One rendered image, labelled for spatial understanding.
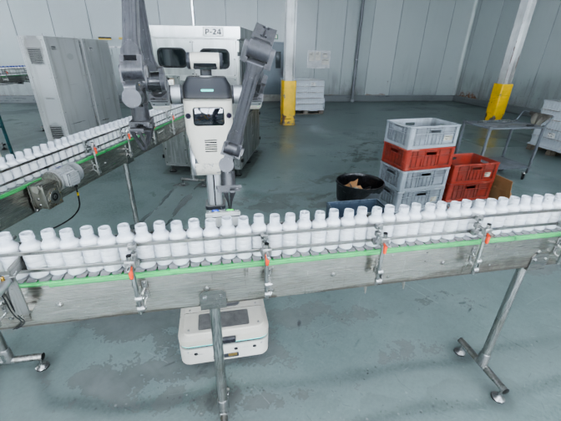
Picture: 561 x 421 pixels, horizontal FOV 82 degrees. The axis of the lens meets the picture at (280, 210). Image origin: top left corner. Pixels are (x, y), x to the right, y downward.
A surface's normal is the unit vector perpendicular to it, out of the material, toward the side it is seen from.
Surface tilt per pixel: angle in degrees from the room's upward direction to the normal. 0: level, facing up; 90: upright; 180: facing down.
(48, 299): 90
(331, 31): 90
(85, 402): 0
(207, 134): 90
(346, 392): 0
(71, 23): 90
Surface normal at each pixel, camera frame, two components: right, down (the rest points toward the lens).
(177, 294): 0.19, 0.43
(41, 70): -0.11, 0.44
